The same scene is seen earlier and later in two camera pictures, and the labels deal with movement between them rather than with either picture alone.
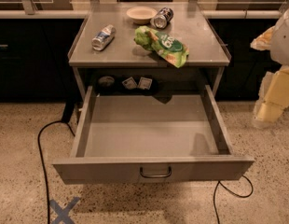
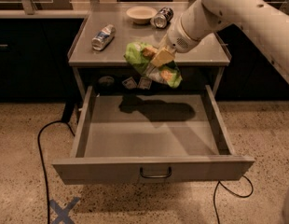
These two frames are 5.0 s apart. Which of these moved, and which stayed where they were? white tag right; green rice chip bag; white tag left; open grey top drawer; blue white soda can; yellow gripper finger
Moved: yellow gripper finger; green rice chip bag
Stayed: blue white soda can; white tag left; open grey top drawer; white tag right
